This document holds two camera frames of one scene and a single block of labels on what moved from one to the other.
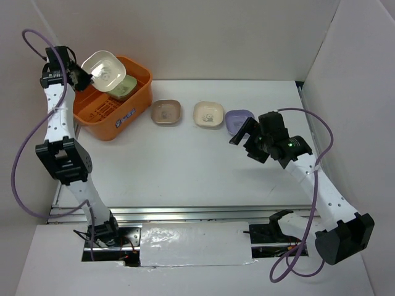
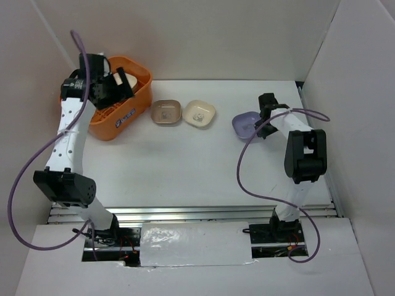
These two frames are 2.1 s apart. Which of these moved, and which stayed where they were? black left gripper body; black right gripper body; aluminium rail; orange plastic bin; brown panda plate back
Moved: black right gripper body; black left gripper body
Stayed: brown panda plate back; aluminium rail; orange plastic bin
